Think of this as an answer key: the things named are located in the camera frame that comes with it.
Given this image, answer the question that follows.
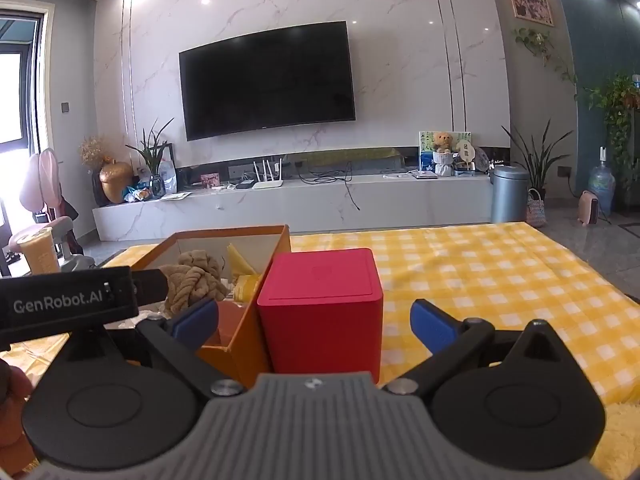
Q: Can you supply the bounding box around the yellow soft cloth item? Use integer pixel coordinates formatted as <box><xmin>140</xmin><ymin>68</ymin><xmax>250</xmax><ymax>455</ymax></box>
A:
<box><xmin>227</xmin><ymin>244</ymin><xmax>262</xmax><ymax>304</ymax></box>

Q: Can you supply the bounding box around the person hand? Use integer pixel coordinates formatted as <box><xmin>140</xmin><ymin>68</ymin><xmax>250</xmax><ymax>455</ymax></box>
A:
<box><xmin>1</xmin><ymin>361</ymin><xmax>35</xmax><ymax>479</ymax></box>

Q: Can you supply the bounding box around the orange open cardboard box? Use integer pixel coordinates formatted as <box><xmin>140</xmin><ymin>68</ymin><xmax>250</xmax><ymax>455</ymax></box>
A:
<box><xmin>131</xmin><ymin>226</ymin><xmax>291</xmax><ymax>387</ymax></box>

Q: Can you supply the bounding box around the fluffy yellow cushion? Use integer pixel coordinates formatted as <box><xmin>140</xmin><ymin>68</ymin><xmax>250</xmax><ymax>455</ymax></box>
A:
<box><xmin>591</xmin><ymin>404</ymin><xmax>640</xmax><ymax>480</ymax></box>

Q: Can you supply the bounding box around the pink standing fan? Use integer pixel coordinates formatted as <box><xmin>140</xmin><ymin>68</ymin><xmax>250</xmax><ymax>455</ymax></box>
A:
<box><xmin>20</xmin><ymin>148</ymin><xmax>63</xmax><ymax>217</ymax></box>

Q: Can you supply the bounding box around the yellow checkered tablecloth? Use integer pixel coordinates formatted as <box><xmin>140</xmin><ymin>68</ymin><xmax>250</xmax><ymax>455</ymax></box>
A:
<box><xmin>0</xmin><ymin>221</ymin><xmax>640</xmax><ymax>406</ymax></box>

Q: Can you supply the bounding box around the golden round vase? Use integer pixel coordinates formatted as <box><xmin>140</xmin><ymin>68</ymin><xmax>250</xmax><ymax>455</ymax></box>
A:
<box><xmin>99</xmin><ymin>162</ymin><xmax>134</xmax><ymax>204</ymax></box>

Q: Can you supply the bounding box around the green potted plant left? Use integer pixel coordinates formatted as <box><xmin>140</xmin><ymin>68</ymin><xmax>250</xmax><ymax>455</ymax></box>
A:
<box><xmin>127</xmin><ymin>119</ymin><xmax>174</xmax><ymax>198</ymax></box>

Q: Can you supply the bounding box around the woven basket bag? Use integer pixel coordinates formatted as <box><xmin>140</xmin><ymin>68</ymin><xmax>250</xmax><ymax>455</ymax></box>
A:
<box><xmin>526</xmin><ymin>188</ymin><xmax>547</xmax><ymax>228</ymax></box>

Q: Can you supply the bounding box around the pink small heater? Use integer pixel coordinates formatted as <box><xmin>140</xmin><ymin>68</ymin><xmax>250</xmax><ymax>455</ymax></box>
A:
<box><xmin>577</xmin><ymin>190</ymin><xmax>599</xmax><ymax>226</ymax></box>

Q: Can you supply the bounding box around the white marble TV console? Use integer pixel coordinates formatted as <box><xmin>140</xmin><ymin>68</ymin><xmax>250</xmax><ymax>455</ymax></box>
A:
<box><xmin>93</xmin><ymin>174</ymin><xmax>492</xmax><ymax>242</ymax></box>

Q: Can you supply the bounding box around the red square box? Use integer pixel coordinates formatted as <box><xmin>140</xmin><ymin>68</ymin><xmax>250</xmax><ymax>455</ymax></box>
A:
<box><xmin>257</xmin><ymin>248</ymin><xmax>384</xmax><ymax>382</ymax></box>

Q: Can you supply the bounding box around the grey metal trash bin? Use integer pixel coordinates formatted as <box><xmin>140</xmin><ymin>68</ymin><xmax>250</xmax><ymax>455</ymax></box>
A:
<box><xmin>490</xmin><ymin>166</ymin><xmax>529</xmax><ymax>223</ymax></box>

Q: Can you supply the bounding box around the white wifi router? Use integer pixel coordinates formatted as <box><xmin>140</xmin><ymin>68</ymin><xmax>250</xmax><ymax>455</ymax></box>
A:
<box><xmin>253</xmin><ymin>158</ymin><xmax>283</xmax><ymax>190</ymax></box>

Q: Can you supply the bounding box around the water bottle dispenser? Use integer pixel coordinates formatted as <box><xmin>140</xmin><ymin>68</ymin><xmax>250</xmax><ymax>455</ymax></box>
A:
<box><xmin>588</xmin><ymin>146</ymin><xmax>616</xmax><ymax>217</ymax></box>

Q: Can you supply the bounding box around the tall leafy floor plant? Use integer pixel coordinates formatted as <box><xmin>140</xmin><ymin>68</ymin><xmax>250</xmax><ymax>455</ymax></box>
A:
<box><xmin>501</xmin><ymin>120</ymin><xmax>574</xmax><ymax>198</ymax></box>

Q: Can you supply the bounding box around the teddy bear bouquet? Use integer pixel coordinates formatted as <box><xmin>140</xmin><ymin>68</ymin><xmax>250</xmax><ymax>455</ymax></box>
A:
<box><xmin>433</xmin><ymin>132</ymin><xmax>454</xmax><ymax>177</ymax></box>

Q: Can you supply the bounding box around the green picture board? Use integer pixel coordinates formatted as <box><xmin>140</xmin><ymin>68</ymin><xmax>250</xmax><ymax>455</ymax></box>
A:
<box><xmin>418</xmin><ymin>131</ymin><xmax>475</xmax><ymax>177</ymax></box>

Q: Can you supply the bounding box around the large green plant right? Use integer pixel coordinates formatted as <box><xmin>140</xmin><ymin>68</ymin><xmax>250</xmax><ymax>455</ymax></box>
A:
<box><xmin>587</xmin><ymin>74</ymin><xmax>639</xmax><ymax>212</ymax></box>

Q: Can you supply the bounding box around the hanging vine plant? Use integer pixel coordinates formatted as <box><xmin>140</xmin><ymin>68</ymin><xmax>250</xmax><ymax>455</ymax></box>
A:
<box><xmin>512</xmin><ymin>27</ymin><xmax>577</xmax><ymax>84</ymax></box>

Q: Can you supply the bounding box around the beige knotted rope toy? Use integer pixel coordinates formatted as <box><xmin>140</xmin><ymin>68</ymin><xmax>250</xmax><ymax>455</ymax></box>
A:
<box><xmin>160</xmin><ymin>249</ymin><xmax>229</xmax><ymax>318</ymax></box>

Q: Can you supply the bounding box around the black power cable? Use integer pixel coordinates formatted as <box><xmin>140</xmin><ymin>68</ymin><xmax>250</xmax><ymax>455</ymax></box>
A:
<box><xmin>294</xmin><ymin>160</ymin><xmax>362</xmax><ymax>213</ymax></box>

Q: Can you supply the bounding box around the black wall television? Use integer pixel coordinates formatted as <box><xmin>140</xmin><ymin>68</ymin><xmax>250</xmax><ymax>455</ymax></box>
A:
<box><xmin>179</xmin><ymin>21</ymin><xmax>356</xmax><ymax>141</ymax></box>

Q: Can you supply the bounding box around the framed wall picture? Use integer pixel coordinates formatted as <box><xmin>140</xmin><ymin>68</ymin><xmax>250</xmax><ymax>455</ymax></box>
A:
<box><xmin>511</xmin><ymin>0</ymin><xmax>554</xmax><ymax>27</ymax></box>

